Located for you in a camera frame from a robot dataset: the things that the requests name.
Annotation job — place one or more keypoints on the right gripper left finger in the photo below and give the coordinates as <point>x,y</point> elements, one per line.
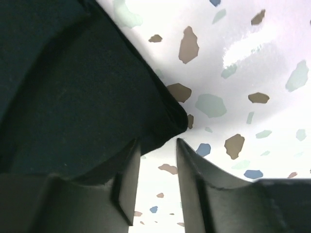
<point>51,204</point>

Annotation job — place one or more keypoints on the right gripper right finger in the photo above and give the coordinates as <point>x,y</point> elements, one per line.
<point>214,201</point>

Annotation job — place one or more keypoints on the black t shirt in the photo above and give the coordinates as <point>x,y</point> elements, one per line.
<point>74,92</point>

